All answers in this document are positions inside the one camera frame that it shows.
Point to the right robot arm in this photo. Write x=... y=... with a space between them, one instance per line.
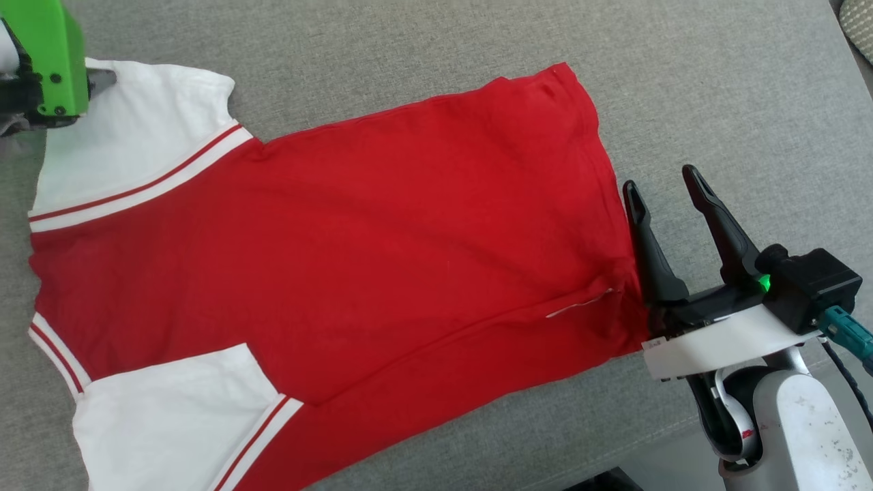
x=805 y=429

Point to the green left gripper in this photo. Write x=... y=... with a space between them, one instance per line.
x=58 y=61

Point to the patterned cushion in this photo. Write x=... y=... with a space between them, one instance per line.
x=861 y=24

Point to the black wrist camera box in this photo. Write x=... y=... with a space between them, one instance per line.
x=815 y=286

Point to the grey fabric sofa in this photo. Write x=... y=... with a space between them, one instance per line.
x=716 y=82

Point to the red and white t-shirt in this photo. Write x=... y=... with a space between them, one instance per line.
x=375 y=239

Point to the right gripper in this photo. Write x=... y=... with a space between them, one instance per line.
x=723 y=341

